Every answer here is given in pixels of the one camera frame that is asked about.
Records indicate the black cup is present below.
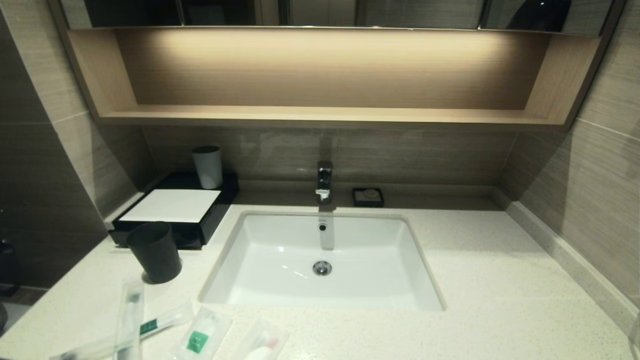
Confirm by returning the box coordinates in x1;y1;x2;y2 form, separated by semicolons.
126;221;183;284

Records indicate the black soap dish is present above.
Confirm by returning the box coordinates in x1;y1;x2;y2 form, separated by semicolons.
352;187;385;208

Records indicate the chrome faucet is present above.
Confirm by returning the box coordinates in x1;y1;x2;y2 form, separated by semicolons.
315;160;335;206

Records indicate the white cup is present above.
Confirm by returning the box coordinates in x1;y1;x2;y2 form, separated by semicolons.
192;145;224;190

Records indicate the toothbrush in clear wrapper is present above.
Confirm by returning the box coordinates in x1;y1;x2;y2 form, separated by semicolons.
113;279;146;360

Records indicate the white sink basin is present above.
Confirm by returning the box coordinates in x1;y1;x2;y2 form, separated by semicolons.
198;210;447;313

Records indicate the wooden wall shelf niche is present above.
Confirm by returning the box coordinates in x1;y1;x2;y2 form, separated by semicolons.
47;22;626;132

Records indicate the clear sachet with green label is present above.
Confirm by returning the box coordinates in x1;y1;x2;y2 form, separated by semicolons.
170;306;234;360

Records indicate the black box with white top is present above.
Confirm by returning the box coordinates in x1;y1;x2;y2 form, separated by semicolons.
109;172;240;250

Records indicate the mirror cabinet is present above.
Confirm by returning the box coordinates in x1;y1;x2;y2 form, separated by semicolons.
55;0;616;35

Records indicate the clear sachet with pink item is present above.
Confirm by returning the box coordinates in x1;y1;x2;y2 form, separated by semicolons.
231;318;291;360

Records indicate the toothbrush wrapper with green label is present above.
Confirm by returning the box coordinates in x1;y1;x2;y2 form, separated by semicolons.
50;300;195;360

